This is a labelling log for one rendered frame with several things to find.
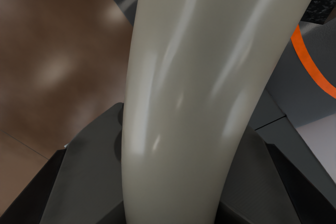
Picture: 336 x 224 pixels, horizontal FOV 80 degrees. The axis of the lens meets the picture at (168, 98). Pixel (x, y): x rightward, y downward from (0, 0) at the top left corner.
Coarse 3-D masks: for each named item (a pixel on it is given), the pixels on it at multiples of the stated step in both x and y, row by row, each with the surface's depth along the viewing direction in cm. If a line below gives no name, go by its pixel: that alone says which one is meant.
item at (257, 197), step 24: (240, 144) 9; (264, 144) 9; (240, 168) 8; (264, 168) 8; (240, 192) 7; (264, 192) 7; (216, 216) 7; (240, 216) 6; (264, 216) 6; (288, 216) 6
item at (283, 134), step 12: (264, 96) 85; (264, 108) 80; (276, 108) 77; (252, 120) 80; (264, 120) 76; (276, 120) 73; (288, 120) 70; (264, 132) 73; (276, 132) 70; (288, 132) 67; (276, 144) 67; (288, 144) 64; (300, 144) 62; (288, 156) 62; (300, 156) 59; (312, 156) 57; (300, 168) 57; (312, 168) 55; (324, 168) 54; (312, 180) 53; (324, 180) 52; (324, 192) 50
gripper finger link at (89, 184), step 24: (96, 120) 11; (120, 120) 12; (72, 144) 9; (96, 144) 9; (120, 144) 10; (72, 168) 8; (96, 168) 8; (120, 168) 8; (72, 192) 7; (96, 192) 7; (120, 192) 7; (48, 216) 6; (72, 216) 6; (96, 216) 6; (120, 216) 7
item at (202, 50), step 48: (144, 0) 3; (192, 0) 3; (240, 0) 3; (288, 0) 3; (144, 48) 3; (192, 48) 3; (240, 48) 3; (144, 96) 4; (192, 96) 3; (240, 96) 3; (144, 144) 4; (192, 144) 4; (144, 192) 5; (192, 192) 4
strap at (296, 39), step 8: (296, 32) 96; (296, 40) 98; (296, 48) 100; (304, 48) 100; (304, 56) 102; (304, 64) 104; (312, 64) 104; (312, 72) 107; (320, 72) 107; (320, 80) 109; (328, 88) 112
